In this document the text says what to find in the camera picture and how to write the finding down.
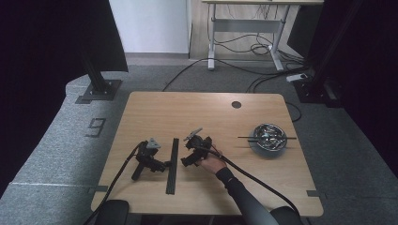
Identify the person's knee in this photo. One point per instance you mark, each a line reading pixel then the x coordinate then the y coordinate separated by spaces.
pixel 286 216
pixel 112 213

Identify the black chopstick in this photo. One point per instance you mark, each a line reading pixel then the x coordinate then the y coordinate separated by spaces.
pixel 266 137

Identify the white frame desk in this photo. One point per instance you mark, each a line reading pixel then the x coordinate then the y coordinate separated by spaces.
pixel 247 25

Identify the person's left knee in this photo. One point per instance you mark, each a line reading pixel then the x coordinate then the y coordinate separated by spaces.
pixel 112 213

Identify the person's right knee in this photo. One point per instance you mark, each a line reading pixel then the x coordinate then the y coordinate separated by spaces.
pixel 286 216

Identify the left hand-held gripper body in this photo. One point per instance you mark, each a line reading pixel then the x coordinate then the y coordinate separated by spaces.
pixel 146 156

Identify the black table grommet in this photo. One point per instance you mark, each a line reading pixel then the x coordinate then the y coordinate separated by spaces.
pixel 236 104

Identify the shiny metal bowl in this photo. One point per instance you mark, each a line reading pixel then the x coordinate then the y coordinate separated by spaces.
pixel 269 137

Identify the white power strip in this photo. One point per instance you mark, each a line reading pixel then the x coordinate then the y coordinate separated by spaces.
pixel 296 77

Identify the grey round plate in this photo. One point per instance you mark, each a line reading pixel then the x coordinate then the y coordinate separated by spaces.
pixel 266 153

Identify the black metal stand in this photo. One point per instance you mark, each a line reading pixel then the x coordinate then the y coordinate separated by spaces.
pixel 325 62

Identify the long black strip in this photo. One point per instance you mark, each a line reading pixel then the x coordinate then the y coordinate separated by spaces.
pixel 172 166

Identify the dark curtain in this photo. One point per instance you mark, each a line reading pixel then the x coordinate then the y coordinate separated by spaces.
pixel 47 62
pixel 369 78

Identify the person's right hand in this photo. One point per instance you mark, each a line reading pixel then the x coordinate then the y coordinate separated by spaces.
pixel 213 163

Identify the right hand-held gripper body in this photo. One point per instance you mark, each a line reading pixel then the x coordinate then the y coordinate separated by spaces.
pixel 198 143

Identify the black stand with base plate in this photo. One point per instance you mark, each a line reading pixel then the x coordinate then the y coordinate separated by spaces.
pixel 97 81

